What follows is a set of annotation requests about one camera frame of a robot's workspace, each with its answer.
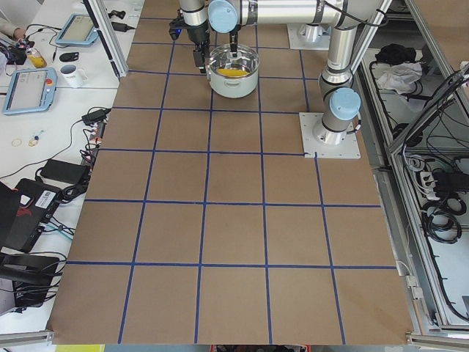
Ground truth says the teach pendant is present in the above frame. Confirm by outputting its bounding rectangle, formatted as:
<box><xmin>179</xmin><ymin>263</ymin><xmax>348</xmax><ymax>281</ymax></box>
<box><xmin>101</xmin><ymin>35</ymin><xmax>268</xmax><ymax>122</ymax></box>
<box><xmin>2</xmin><ymin>67</ymin><xmax>57</xmax><ymax>115</ymax></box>
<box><xmin>55</xmin><ymin>13</ymin><xmax>98</xmax><ymax>47</ymax></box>

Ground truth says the white crumpled cloth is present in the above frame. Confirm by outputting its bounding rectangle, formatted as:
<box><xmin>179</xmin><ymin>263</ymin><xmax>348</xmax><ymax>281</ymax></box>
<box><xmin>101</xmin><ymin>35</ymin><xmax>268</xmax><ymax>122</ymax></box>
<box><xmin>377</xmin><ymin>62</ymin><xmax>423</xmax><ymax>95</ymax></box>

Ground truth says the white mug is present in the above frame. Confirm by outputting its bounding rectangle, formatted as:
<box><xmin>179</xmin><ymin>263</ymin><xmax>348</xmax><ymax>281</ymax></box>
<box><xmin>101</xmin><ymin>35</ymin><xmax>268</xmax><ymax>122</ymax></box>
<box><xmin>60</xmin><ymin>64</ymin><xmax>88</xmax><ymax>88</ymax></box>

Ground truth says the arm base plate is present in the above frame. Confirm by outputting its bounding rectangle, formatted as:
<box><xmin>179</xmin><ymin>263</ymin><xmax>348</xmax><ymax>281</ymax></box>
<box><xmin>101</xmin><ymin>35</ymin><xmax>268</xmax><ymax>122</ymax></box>
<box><xmin>287</xmin><ymin>23</ymin><xmax>331</xmax><ymax>51</ymax></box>
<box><xmin>299</xmin><ymin>112</ymin><xmax>361</xmax><ymax>159</ymax></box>

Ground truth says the pale green electric pot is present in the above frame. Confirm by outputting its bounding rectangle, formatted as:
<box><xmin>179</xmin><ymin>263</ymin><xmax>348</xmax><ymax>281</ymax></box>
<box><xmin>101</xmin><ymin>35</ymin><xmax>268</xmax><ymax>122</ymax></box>
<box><xmin>206</xmin><ymin>44</ymin><xmax>259</xmax><ymax>98</ymax></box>

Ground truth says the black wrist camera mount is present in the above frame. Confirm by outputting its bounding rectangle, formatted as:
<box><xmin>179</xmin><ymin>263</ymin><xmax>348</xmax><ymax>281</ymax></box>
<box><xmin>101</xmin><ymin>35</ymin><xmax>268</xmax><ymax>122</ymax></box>
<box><xmin>169</xmin><ymin>11</ymin><xmax>185</xmax><ymax>41</ymax></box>

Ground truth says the black power brick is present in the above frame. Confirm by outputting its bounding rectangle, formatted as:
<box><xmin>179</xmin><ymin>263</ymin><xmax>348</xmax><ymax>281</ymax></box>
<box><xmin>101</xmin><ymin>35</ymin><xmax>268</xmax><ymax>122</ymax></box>
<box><xmin>40</xmin><ymin>159</ymin><xmax>90</xmax><ymax>185</ymax></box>

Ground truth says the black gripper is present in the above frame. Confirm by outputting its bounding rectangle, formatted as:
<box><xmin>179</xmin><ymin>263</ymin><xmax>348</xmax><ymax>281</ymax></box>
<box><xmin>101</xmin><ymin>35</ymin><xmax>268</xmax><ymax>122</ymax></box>
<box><xmin>187</xmin><ymin>25</ymin><xmax>238</xmax><ymax>73</ymax></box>

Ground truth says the black power adapter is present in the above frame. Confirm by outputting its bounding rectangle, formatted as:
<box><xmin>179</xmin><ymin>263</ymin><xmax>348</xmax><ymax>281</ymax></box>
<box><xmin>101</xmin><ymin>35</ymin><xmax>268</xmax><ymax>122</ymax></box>
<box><xmin>81</xmin><ymin>109</ymin><xmax>111</xmax><ymax>125</ymax></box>

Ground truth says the aluminium frame post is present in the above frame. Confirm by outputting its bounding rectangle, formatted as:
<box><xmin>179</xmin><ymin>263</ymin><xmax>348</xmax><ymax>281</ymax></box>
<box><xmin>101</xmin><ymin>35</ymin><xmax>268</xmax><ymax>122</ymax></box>
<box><xmin>83</xmin><ymin>0</ymin><xmax>128</xmax><ymax>80</ymax></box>

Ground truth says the far teach pendant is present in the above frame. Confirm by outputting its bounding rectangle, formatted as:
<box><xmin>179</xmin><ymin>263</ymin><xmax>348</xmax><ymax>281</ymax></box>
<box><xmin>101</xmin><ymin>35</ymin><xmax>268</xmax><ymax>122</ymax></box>
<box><xmin>55</xmin><ymin>13</ymin><xmax>98</xmax><ymax>47</ymax></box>

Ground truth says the yellow corn cob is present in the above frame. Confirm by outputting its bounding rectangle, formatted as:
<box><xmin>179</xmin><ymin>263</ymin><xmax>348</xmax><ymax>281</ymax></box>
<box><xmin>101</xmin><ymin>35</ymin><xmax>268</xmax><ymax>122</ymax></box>
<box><xmin>216</xmin><ymin>68</ymin><xmax>249</xmax><ymax>78</ymax></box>

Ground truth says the near teach pendant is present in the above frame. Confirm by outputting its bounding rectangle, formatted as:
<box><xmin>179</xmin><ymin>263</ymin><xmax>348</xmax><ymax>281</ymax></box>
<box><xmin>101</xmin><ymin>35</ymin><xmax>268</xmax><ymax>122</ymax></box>
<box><xmin>2</xmin><ymin>67</ymin><xmax>57</xmax><ymax>115</ymax></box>

